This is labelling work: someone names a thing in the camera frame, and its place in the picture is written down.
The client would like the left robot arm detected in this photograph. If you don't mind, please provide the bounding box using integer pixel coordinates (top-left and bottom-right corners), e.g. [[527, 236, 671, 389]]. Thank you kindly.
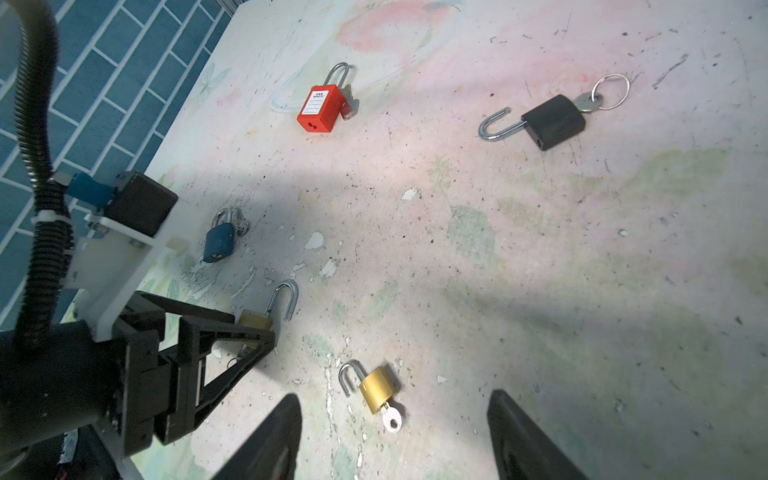
[[1, 291, 276, 458]]

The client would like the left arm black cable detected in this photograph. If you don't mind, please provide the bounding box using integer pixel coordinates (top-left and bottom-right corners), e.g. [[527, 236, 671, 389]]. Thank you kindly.
[[5, 0, 76, 355]]

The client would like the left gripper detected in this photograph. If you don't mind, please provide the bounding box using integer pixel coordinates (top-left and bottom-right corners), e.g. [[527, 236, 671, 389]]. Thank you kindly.
[[111, 291, 276, 456]]

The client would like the blue padlock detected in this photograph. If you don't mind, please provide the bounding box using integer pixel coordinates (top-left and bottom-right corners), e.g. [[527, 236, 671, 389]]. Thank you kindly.
[[202, 207, 250, 263]]

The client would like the red padlock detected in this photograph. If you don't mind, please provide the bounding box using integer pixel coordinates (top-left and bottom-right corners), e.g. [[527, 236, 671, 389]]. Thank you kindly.
[[297, 62, 359, 133]]

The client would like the small brass padlock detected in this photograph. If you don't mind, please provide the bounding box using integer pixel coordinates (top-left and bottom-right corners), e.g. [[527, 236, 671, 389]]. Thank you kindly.
[[338, 360, 403, 434]]

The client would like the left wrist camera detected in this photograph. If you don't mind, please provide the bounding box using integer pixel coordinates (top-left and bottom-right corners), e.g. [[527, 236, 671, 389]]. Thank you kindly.
[[54, 171, 203, 342]]

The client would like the large brass padlock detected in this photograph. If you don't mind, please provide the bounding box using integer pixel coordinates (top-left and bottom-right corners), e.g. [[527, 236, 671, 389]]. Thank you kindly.
[[237, 279, 299, 330]]

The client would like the black padlock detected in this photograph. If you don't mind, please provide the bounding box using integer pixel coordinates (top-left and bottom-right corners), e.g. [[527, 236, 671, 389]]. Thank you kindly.
[[477, 73, 632, 151]]

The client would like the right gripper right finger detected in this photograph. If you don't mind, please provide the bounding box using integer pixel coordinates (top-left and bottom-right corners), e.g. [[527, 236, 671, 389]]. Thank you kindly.
[[487, 389, 586, 480]]

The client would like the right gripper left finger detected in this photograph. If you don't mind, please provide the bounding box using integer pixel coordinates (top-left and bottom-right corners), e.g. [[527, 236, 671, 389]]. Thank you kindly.
[[213, 393, 302, 480]]

